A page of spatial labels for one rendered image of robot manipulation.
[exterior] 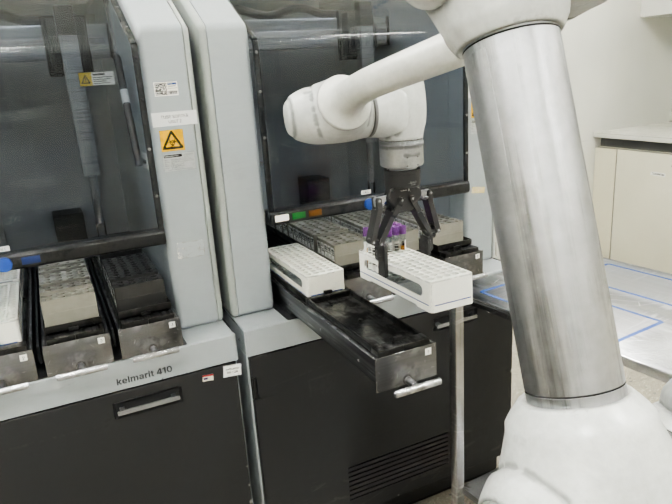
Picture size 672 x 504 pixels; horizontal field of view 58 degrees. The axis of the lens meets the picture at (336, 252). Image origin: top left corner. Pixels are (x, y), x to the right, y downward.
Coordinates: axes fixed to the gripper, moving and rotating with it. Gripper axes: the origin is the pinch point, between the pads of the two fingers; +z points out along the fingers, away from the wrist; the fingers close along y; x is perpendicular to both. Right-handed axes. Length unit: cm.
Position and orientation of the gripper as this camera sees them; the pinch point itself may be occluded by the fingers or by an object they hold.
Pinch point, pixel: (404, 261)
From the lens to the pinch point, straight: 132.2
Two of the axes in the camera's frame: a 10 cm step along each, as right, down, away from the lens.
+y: 9.0, -1.8, 4.0
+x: -4.3, -2.3, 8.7
